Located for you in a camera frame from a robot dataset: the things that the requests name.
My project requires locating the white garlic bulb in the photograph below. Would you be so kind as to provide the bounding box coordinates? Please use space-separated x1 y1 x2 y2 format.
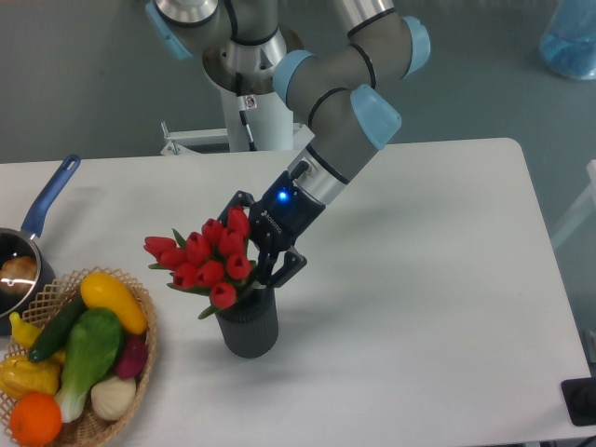
90 376 136 421

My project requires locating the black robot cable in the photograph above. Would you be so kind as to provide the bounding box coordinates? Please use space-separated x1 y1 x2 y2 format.
235 72 259 152

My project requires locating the blue handled saucepan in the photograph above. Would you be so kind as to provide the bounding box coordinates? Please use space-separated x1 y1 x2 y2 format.
1 155 81 336

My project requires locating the black device at edge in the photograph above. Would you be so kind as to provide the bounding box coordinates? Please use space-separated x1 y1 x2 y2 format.
561 377 596 427

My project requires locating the purple red onion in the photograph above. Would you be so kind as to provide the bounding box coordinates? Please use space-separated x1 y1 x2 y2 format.
114 335 148 379

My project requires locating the green bok choy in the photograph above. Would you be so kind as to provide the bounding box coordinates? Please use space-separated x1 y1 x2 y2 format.
55 308 123 424

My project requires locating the yellow squash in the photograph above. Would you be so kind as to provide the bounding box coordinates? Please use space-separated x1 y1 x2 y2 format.
80 271 148 335

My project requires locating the blue plastic bag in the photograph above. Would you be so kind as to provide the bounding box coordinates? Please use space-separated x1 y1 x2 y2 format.
538 0 595 80

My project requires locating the green cucumber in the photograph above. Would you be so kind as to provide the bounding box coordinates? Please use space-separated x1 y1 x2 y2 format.
28 293 88 363

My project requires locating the red tulip bouquet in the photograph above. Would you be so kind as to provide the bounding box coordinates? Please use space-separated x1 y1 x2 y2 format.
143 207 256 319

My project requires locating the orange fruit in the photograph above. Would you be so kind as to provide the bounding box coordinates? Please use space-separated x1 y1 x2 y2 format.
9 392 62 446

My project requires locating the yellow banana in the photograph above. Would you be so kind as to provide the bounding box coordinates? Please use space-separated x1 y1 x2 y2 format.
9 312 65 366

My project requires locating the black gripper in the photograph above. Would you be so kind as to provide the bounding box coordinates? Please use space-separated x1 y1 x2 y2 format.
217 171 326 288

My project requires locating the dark grey ribbed vase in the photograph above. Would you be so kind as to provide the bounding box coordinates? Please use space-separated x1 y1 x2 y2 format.
216 288 278 359

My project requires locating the woven wicker basket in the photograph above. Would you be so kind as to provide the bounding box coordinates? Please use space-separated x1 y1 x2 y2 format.
0 265 158 447

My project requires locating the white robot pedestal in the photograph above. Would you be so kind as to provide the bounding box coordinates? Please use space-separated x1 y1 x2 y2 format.
161 89 314 156

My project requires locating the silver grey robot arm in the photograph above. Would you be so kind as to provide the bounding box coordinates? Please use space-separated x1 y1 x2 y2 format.
145 1 430 289

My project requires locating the bread roll in pan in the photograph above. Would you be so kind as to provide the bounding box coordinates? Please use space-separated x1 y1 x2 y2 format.
1 256 37 296

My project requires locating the yellow bell pepper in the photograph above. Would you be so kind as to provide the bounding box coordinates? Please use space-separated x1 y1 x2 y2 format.
1 355 61 400

